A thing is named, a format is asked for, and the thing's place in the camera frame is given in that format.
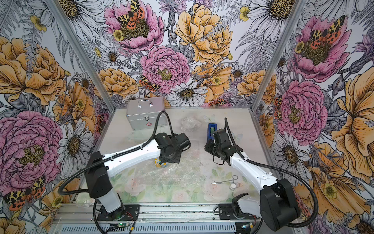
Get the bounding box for upside-down yellow blue bowl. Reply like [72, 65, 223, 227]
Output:
[154, 159, 169, 169]

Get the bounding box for clear bubble wrap sheet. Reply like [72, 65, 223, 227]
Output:
[181, 116, 202, 132]
[111, 149, 231, 203]

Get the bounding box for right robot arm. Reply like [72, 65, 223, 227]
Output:
[205, 129, 301, 231]

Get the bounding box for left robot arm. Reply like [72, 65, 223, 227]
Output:
[84, 133, 191, 218]

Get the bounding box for blue tape dispenser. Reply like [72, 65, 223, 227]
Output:
[207, 123, 217, 142]

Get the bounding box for silver scissors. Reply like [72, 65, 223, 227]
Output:
[212, 175, 239, 184]

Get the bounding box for small white tape roll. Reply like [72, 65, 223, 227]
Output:
[230, 183, 241, 190]

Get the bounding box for silver aluminium case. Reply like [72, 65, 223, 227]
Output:
[126, 97, 165, 130]

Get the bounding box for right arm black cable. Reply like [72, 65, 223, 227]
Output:
[223, 117, 319, 234]

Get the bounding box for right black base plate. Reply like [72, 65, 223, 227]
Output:
[218, 203, 257, 220]

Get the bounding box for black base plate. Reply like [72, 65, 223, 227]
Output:
[97, 204, 140, 221]
[218, 203, 257, 220]

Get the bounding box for aluminium front rail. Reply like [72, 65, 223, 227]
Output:
[52, 202, 302, 223]

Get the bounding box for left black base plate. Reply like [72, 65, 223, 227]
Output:
[97, 204, 140, 221]

